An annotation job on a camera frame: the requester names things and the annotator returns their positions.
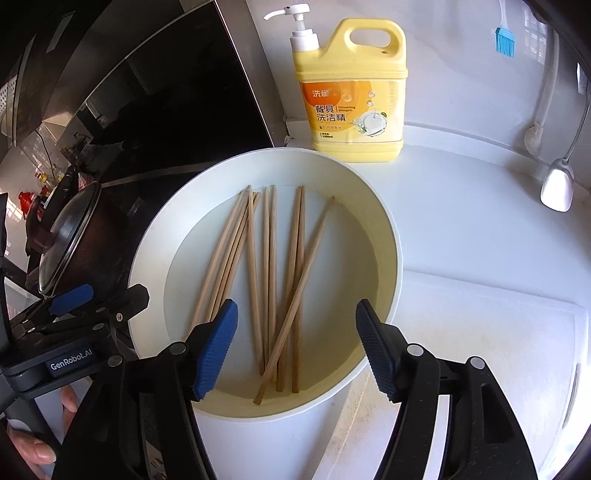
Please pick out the white round basin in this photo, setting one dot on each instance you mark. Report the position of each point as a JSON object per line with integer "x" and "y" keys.
{"x": 351, "y": 221}

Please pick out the white cutting board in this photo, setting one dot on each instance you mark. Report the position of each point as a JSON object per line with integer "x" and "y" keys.
{"x": 461, "y": 323}

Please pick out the glass pot lid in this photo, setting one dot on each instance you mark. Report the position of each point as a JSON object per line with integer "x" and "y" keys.
{"x": 69, "y": 240}

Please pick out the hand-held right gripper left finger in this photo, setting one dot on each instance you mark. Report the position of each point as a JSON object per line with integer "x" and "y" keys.
{"x": 214, "y": 350}

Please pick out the row of condiment bottles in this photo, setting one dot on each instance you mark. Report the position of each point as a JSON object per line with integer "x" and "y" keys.
{"x": 64, "y": 161}

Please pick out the blue silicone brush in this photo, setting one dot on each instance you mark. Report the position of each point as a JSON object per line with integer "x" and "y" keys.
{"x": 505, "y": 41}

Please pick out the dark cooking pot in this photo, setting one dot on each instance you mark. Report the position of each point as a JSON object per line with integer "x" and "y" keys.
{"x": 115, "y": 230}

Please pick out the yellow detergent pump bottle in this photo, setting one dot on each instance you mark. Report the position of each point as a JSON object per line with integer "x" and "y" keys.
{"x": 355, "y": 138}

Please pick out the metal spatula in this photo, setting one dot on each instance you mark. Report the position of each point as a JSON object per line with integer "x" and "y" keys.
{"x": 556, "y": 189}

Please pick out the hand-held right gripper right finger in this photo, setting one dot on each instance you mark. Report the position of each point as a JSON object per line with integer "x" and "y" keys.
{"x": 381, "y": 350}

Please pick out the person's left hand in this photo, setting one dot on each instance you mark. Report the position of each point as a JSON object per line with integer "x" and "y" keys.
{"x": 32, "y": 450}

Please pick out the black glossy range hood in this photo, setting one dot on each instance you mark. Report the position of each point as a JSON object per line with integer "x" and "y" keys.
{"x": 184, "y": 92}

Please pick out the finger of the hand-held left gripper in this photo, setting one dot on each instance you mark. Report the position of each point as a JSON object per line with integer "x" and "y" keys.
{"x": 71, "y": 295}
{"x": 120, "y": 300}

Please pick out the bundle of wooden chopsticks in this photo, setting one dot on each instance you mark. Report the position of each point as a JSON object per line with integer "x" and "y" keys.
{"x": 270, "y": 277}

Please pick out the white bottle brush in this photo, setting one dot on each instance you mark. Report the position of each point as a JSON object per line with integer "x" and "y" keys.
{"x": 535, "y": 138}

